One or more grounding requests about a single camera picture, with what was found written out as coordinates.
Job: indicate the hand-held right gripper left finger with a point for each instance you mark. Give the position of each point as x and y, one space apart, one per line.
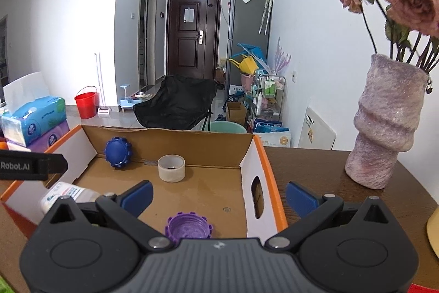
139 197

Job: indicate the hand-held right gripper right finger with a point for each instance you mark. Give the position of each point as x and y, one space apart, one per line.
300 198

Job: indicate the white pill bottle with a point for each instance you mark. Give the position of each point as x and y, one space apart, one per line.
63 194

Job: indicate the white tape roll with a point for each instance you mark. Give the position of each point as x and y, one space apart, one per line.
171 173

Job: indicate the blue ribbed bottle cap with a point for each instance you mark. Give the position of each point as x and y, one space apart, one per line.
117 149

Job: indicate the purple ribbed bottle cap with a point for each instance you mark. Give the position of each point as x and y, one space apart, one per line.
188 227

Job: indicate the red cardboard box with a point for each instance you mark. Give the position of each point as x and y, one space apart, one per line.
212 190

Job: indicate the purple tissue pack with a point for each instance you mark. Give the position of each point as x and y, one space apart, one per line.
48 138

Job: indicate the blue tissue pack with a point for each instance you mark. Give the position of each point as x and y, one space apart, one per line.
34 121

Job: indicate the white printed bag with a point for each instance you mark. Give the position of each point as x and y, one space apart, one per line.
274 136

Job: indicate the white leaning panel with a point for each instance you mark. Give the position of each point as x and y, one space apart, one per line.
317 128

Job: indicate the red bucket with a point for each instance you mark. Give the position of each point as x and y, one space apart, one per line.
85 101

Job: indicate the white mop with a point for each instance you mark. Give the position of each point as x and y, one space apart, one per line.
103 111

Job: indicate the pet water dispenser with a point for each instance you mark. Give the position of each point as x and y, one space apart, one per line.
128 97

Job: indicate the black folding chair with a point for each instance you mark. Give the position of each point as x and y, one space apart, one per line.
178 104

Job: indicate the green basin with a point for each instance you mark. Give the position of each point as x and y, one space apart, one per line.
228 127

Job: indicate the brown cardboard carton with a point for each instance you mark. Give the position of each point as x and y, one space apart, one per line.
236 111

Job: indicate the pink textured vase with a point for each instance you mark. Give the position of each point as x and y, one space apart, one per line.
384 128

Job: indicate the pink bucket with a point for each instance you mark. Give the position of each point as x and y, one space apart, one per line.
247 82

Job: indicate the yellow thermos jug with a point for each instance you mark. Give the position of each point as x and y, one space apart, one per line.
434 238

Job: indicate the yellow watering can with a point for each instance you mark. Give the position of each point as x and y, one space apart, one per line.
248 64

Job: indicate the purple clothes hangers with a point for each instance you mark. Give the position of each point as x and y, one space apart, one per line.
281 56

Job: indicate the blue plastic rack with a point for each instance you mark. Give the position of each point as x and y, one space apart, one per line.
252 51

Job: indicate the dark wooden door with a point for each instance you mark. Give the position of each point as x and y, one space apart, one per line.
192 34

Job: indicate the grey refrigerator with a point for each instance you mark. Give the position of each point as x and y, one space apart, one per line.
247 35

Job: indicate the white hanging umbrella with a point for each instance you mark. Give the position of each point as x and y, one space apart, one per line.
265 9

